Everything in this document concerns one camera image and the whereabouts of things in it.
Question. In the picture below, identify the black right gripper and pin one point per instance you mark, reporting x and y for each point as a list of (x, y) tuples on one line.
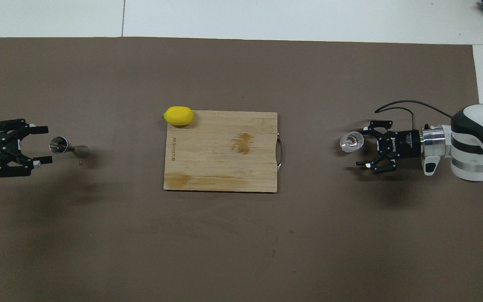
[(401, 144)]

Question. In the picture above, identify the clear glass cup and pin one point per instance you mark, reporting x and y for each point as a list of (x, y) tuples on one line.
[(351, 141)]

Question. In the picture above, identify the steel double jigger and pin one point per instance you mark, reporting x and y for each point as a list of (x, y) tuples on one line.
[(67, 147)]

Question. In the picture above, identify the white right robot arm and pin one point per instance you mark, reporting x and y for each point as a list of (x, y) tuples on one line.
[(476, 142)]

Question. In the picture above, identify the bamboo cutting board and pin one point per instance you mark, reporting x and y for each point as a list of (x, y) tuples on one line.
[(220, 159)]

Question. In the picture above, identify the yellow lemon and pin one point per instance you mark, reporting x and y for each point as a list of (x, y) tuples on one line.
[(178, 116)]

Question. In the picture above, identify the brown table mat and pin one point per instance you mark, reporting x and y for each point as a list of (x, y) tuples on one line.
[(224, 243)]

